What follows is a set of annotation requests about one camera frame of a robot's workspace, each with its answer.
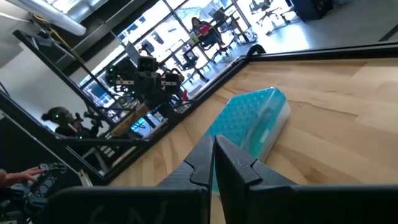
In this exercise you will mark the office chair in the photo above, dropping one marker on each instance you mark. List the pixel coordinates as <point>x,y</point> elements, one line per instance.
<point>270,11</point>

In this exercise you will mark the white pipe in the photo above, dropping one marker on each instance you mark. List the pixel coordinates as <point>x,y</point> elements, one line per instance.
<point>53,15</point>

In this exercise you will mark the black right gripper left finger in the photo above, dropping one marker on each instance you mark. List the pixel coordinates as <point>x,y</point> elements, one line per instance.
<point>199,168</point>

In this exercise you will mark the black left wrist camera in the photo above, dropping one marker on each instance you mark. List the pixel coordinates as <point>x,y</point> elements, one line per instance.
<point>147,63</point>

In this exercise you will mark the black metal table frame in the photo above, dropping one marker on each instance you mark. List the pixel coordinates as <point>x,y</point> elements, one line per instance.
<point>326,53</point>

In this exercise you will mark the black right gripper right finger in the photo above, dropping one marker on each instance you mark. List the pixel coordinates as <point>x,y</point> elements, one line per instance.
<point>233,174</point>

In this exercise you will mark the person's hand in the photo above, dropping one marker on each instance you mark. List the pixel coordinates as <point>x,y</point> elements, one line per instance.
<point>21,175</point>

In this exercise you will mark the clear supply box blue lid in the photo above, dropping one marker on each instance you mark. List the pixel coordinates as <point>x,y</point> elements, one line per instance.
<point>248,118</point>

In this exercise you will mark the black cabinet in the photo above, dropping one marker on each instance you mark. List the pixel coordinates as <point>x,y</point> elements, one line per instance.
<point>311,9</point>

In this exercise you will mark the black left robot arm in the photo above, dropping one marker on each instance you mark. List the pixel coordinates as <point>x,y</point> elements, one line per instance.
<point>124,77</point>

